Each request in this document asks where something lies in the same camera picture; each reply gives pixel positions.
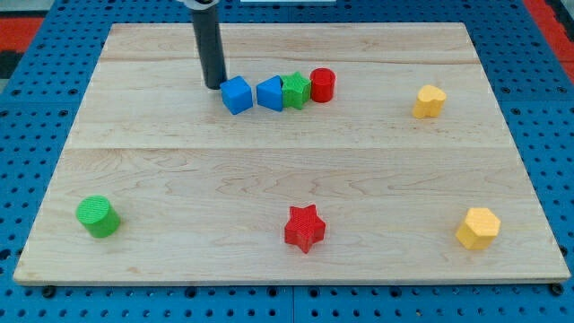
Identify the blue triangle block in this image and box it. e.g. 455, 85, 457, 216
256, 75, 283, 112

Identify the light wooden board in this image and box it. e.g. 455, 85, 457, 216
13, 22, 570, 286

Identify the red star block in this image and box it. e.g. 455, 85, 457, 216
284, 205, 326, 254

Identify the blue cube block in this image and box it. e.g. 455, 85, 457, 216
220, 75, 253, 115

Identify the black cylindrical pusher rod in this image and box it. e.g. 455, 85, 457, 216
189, 0, 227, 90

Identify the green cylinder block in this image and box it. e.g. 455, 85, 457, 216
75, 196, 121, 239

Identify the red cylinder block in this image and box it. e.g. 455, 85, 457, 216
309, 67, 336, 103

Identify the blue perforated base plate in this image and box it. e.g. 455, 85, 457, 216
1, 0, 573, 322

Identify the yellow hexagon block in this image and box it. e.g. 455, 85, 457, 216
455, 207, 501, 250

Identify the green star block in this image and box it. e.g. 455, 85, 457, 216
280, 72, 311, 109

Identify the yellow heart block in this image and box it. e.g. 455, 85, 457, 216
412, 84, 448, 118

